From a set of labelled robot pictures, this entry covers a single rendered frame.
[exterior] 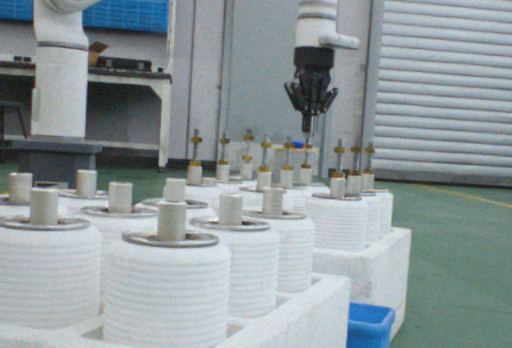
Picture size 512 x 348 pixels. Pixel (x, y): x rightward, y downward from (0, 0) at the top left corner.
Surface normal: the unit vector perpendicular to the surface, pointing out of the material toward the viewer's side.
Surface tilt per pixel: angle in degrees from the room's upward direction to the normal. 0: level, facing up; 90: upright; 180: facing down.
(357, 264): 90
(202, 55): 90
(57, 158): 93
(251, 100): 90
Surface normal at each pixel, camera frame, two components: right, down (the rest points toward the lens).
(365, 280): -0.31, 0.07
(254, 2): 0.13, 0.10
